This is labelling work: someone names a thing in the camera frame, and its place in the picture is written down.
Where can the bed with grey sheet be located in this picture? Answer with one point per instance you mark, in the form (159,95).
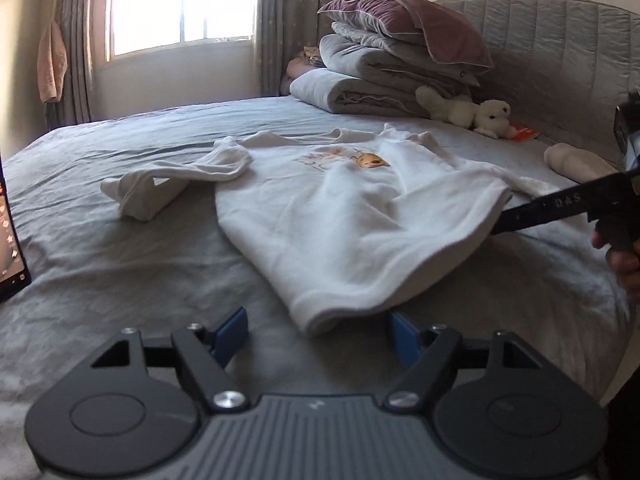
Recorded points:
(125,270)

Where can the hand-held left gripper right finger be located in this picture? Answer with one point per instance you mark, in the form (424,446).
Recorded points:
(403,337)

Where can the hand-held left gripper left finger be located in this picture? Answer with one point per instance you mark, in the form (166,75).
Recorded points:
(233,332)

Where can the light grey folded quilt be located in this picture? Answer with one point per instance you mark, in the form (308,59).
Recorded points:
(340,92)

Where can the grey curtain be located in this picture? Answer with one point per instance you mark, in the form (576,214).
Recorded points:
(80,45)
(290,20)

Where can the red booklet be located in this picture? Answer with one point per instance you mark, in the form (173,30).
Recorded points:
(526,132)

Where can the pink hanging towel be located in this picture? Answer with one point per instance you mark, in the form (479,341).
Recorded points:
(52,65)

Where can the beige bolster pillow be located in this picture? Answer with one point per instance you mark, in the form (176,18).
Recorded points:
(575,162)

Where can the window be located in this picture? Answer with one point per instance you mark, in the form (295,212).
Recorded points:
(180,5)

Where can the person's right hand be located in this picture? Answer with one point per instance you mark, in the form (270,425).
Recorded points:
(627,275)

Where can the white plush toy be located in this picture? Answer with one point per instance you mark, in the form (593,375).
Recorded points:
(475,115)

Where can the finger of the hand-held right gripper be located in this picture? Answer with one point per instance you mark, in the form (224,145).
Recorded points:
(540,210)

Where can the grey quilted headboard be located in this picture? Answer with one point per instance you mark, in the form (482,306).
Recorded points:
(550,60)

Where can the white sweatshirt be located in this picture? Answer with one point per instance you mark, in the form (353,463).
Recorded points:
(340,210)

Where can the pinkish cloth bundle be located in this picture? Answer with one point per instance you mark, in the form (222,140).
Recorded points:
(300,67)

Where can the purple pillow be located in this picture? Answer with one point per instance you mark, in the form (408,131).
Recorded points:
(400,20)

